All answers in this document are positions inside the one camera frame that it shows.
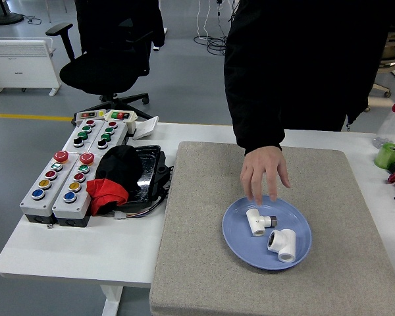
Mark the grey-brown mat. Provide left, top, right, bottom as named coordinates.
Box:
left=149, top=141, right=395, bottom=316

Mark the black jacket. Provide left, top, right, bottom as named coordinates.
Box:
left=74, top=0, right=167, bottom=55

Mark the red cloth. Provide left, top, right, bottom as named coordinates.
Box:
left=86, top=178, right=129, bottom=217

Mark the grey four-button control box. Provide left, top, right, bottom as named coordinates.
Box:
left=62, top=118, right=105, bottom=154
left=90, top=119, right=130, bottom=155

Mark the white table leg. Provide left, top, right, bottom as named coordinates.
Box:
left=100, top=285, right=124, bottom=316

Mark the black plastic tray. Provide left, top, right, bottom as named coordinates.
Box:
left=118, top=144, right=175, bottom=213

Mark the white green-red push switch box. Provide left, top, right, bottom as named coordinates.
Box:
left=104, top=109, right=138, bottom=134

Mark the green plastic cup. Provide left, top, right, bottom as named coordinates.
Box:
left=373, top=142, right=395, bottom=170

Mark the person's right hand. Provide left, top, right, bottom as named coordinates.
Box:
left=239, top=145, right=292, bottom=205

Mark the white wall switch plate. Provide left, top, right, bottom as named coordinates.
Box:
left=132, top=115, right=160, bottom=140

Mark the white table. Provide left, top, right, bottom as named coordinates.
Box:
left=0, top=121, right=395, bottom=287

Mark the beige office chair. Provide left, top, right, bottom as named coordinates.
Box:
left=364, top=28, right=395, bottom=113

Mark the grey emergency-stop button box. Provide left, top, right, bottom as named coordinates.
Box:
left=51, top=151, right=103, bottom=228
left=19, top=150, right=80, bottom=226

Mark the blue round plate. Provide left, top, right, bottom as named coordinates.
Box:
left=221, top=194, right=313, bottom=271

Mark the black floor stand base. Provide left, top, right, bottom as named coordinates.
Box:
left=0, top=0, right=24, bottom=26

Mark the clear bottle red cap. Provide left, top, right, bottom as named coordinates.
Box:
left=372, top=94, right=395, bottom=149

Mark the black cloth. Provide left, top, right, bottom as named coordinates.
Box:
left=94, top=144, right=144, bottom=217

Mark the small grey rocker switch box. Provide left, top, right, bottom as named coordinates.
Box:
left=74, top=110, right=107, bottom=125

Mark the thin black floor cable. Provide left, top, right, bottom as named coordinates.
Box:
left=21, top=13, right=43, bottom=26

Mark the white panel heater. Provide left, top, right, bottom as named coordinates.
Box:
left=0, top=37, right=63, bottom=97

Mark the wire bundle with white connector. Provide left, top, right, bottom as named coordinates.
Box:
left=113, top=194, right=169, bottom=221

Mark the black office chair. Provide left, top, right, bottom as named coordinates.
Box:
left=45, top=0, right=167, bottom=121

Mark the white hanging cable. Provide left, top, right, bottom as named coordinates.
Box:
left=197, top=0, right=211, bottom=42

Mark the large white tee pipe fitting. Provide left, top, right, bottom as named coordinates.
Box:
left=267, top=228, right=297, bottom=263

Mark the black floor cable bundle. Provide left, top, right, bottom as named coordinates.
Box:
left=193, top=0, right=230, bottom=56

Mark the white tee pipe metal end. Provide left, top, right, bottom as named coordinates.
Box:
left=245, top=207, right=278, bottom=238

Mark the person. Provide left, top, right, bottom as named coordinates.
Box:
left=223, top=0, right=395, bottom=157

